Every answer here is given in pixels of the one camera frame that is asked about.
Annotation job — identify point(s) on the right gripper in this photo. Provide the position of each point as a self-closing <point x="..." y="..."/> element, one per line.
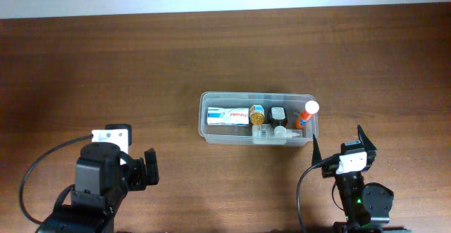
<point x="330" y="169"/>

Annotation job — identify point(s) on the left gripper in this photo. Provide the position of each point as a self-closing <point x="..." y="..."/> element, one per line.
<point x="151" y="167"/>

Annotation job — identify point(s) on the orange tablet tube white cap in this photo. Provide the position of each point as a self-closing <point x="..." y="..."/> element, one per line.
<point x="310" y="109"/>

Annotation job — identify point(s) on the dark bottle white cap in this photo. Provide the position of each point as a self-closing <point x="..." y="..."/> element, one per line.
<point x="278" y="120"/>

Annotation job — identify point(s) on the white pump bottle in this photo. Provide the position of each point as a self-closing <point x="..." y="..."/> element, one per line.
<point x="265" y="134"/>

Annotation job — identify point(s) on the white Panadol box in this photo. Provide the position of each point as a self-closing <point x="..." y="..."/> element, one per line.
<point x="228" y="116"/>

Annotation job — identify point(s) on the gold lid small jar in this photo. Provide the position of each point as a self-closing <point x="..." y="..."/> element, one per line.
<point x="257" y="115"/>

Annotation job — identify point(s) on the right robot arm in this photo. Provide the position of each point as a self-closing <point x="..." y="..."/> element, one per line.
<point x="366" y="206"/>

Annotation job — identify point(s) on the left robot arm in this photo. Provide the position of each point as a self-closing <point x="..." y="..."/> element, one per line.
<point x="103" y="177"/>

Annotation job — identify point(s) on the clear plastic container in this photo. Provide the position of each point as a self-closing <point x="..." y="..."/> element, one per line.
<point x="239" y="135"/>

